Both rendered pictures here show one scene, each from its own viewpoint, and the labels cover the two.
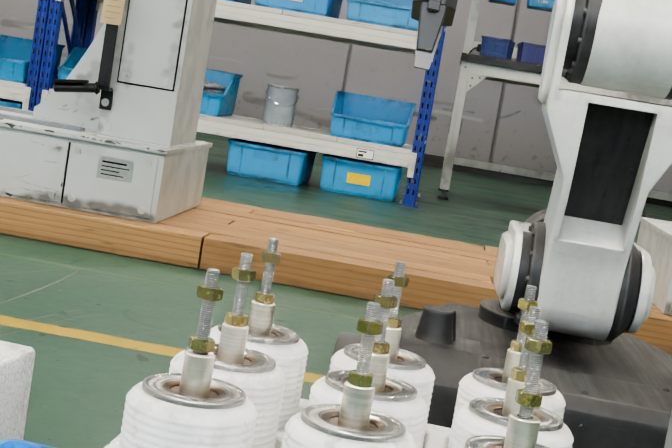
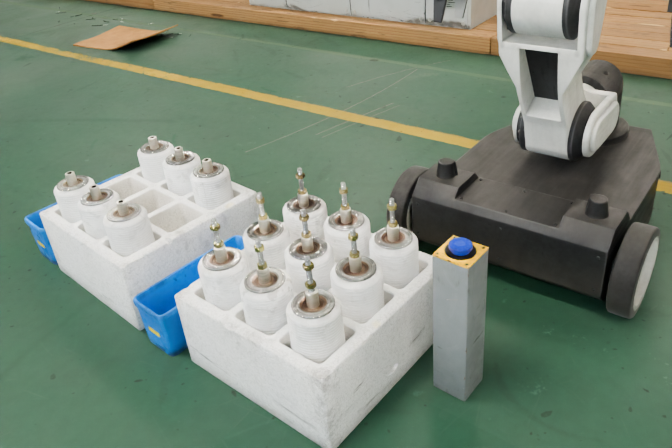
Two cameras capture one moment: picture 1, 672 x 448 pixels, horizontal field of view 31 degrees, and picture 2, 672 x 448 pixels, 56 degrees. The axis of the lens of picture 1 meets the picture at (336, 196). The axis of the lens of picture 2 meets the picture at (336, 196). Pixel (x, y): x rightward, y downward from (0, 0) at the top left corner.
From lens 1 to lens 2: 85 cm
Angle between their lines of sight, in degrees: 42
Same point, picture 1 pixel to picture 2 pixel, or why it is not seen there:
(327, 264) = not seen: hidden behind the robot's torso
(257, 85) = not seen: outside the picture
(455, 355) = (446, 187)
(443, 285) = (627, 57)
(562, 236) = (529, 112)
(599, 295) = (556, 142)
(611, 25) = (518, 7)
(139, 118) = not seen: outside the picture
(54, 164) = (419, 3)
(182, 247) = (481, 44)
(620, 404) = (520, 219)
